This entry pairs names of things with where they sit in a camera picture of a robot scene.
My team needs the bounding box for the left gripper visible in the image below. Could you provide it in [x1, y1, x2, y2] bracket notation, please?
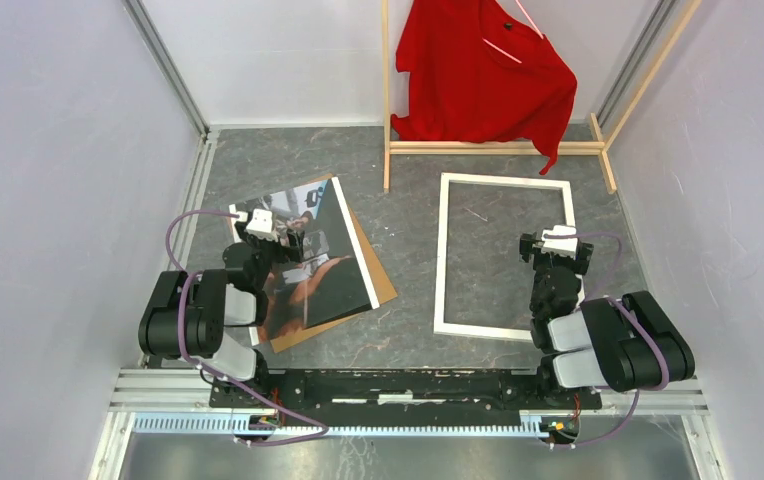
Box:
[235, 222, 304, 290]

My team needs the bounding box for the printed photo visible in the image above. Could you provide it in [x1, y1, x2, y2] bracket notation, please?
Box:
[228, 176, 381, 347]

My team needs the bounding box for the wooden picture frame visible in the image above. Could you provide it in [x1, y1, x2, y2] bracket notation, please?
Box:
[433, 172, 576, 343]

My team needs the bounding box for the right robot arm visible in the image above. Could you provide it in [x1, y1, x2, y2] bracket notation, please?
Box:
[519, 225, 696, 408]

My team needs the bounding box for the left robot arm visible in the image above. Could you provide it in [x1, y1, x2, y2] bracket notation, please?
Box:
[138, 222, 305, 408]

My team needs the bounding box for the wooden clothes rack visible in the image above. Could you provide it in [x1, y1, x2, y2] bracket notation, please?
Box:
[381, 0, 702, 195]

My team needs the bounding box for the brown cardboard backing board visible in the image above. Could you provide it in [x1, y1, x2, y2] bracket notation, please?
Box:
[267, 173, 399, 354]

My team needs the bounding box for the red t-shirt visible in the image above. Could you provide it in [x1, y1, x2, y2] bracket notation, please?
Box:
[391, 0, 578, 174]

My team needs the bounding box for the pink clothes hanger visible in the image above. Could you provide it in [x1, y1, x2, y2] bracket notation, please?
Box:
[479, 1, 546, 65]

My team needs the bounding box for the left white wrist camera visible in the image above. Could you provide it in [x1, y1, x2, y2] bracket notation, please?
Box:
[233, 208, 279, 241]

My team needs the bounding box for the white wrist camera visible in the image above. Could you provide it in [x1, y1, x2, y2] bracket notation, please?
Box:
[233, 208, 279, 241]
[533, 225, 579, 259]

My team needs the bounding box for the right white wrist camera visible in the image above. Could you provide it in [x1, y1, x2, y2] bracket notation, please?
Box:
[533, 225, 579, 259]

